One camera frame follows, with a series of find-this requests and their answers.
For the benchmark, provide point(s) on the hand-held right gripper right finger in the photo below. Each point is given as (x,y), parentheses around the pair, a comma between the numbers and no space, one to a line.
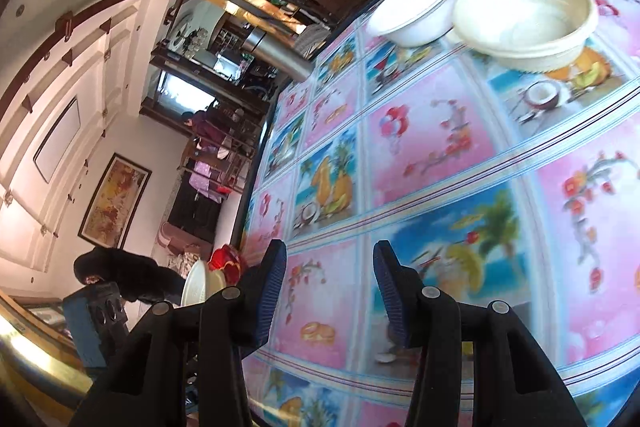
(395,302)

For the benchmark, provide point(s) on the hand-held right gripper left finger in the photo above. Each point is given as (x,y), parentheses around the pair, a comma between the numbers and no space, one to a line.
(270,292)

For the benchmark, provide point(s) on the large red printed plate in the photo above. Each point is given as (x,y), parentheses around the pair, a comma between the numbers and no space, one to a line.
(227,259)

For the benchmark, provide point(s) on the cream plastic strainer bowl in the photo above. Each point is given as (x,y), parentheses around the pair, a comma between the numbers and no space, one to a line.
(525,37)
(215,284)

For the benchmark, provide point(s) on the white plastic bowl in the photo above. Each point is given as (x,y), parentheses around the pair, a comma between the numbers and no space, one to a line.
(194,284)
(415,22)

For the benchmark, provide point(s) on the dark wooden cabinet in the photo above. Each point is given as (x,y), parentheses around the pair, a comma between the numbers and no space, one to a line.
(192,212)

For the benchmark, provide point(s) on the patterned sofa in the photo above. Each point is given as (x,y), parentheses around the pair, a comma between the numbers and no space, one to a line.
(170,239)

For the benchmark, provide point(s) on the fruit printed tablecloth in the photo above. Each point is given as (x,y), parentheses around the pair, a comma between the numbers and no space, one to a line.
(425,187)

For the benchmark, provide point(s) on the black framed table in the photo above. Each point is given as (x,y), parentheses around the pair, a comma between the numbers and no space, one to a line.
(252,172)

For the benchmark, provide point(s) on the pink tablecloth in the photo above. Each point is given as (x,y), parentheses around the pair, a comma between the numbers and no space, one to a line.
(205,172)

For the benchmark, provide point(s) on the wooden dining chair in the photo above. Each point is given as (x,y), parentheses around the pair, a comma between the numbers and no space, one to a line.
(225,157)

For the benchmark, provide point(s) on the steel thermos bottle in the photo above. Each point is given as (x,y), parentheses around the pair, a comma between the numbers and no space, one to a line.
(280,54)

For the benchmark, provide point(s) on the striped cushion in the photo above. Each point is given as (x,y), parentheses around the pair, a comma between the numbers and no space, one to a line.
(312,39)

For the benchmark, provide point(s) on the ceiling lamp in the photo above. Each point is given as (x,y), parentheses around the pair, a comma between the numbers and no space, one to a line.
(190,39)

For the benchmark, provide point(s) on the framed wall painting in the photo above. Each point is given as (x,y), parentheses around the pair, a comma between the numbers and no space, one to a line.
(115,202)

